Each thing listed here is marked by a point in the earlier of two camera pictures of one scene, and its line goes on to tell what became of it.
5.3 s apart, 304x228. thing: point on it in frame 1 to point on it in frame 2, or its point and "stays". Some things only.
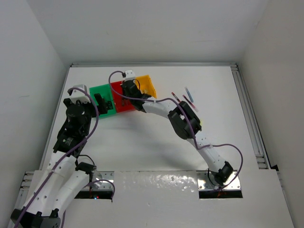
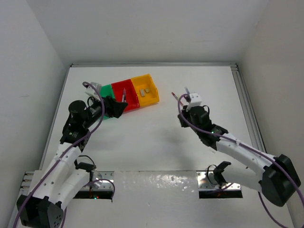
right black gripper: [124, 91] to [185, 110]
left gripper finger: [102, 103] to [113, 109]
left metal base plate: [104, 181] stays
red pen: [179, 101] stays
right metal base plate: [204, 184] stays
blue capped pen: [188, 94] stays
